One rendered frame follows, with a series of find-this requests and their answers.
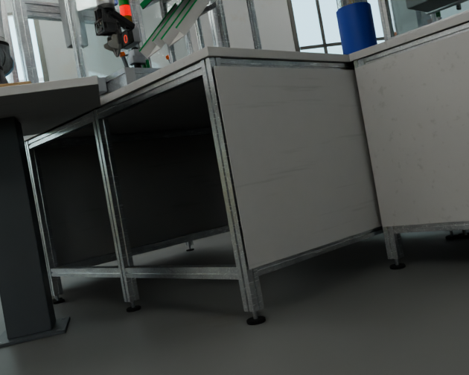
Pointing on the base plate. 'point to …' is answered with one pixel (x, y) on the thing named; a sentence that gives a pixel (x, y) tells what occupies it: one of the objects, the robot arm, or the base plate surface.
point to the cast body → (136, 57)
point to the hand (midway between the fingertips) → (118, 53)
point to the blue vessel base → (356, 27)
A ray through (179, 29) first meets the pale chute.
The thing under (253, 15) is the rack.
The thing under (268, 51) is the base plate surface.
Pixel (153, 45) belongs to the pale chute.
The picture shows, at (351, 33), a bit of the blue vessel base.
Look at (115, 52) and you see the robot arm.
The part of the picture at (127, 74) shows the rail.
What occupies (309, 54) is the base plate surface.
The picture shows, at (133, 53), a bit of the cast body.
